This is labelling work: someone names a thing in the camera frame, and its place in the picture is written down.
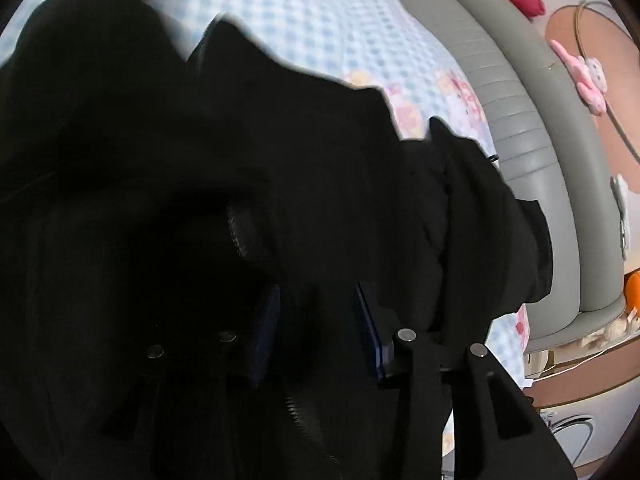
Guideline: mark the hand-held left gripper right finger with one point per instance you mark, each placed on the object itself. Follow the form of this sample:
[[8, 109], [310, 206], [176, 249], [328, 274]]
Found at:
[[370, 335]]

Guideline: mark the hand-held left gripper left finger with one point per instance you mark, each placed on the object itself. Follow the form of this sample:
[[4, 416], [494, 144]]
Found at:
[[265, 332]]

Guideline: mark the black zip fleece jacket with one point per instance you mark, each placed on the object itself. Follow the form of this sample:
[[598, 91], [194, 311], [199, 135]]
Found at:
[[150, 135]]

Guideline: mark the orange plush toy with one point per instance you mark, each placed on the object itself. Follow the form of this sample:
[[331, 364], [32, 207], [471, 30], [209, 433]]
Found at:
[[633, 290]]

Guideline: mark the grey padded bed headboard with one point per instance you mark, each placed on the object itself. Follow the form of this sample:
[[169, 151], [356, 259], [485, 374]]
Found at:
[[500, 85]]

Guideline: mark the blue checkered printed blanket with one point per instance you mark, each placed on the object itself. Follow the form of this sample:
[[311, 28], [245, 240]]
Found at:
[[310, 25]]

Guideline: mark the pink white plush toy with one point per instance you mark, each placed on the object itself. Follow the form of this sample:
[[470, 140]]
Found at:
[[582, 75]]

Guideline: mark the thin wall hoop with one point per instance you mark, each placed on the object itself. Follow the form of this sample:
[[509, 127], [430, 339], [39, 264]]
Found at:
[[576, 25]]

